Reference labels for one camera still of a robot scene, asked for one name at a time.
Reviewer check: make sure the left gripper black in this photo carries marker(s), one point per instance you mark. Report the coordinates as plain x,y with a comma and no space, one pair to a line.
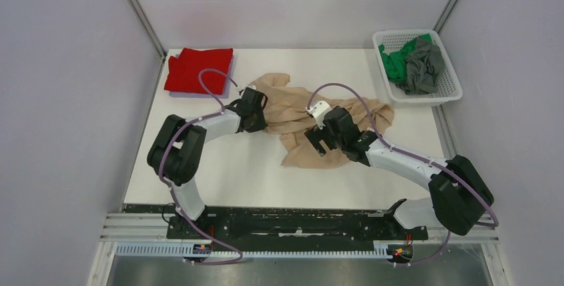
261,126

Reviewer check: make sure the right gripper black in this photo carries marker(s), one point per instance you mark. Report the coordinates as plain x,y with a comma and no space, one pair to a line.
316,134

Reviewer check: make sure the beige t-shirt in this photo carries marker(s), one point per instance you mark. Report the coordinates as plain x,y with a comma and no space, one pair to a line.
286,115

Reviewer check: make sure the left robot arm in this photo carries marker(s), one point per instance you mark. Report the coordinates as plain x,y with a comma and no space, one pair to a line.
177,149

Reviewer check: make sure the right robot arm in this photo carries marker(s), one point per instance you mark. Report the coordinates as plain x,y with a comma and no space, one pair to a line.
458,195

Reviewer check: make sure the red folded t-shirt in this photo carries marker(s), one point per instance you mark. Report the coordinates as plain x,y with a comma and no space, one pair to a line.
198,70

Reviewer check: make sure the green t-shirt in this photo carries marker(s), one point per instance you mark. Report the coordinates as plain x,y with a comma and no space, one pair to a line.
395,63

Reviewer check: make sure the grey t-shirt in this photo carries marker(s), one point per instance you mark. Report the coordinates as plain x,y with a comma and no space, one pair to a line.
424,68

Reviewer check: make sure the white plastic basket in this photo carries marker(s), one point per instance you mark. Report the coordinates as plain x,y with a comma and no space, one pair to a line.
449,88

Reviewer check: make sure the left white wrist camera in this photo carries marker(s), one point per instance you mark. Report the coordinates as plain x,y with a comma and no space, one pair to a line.
244,88

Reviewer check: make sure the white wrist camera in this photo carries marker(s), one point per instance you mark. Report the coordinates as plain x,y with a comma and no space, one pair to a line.
318,111
244,88

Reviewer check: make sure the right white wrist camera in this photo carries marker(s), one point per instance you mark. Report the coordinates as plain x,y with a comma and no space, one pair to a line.
318,111

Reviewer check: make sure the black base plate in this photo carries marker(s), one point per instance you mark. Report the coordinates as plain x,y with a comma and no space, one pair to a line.
292,229

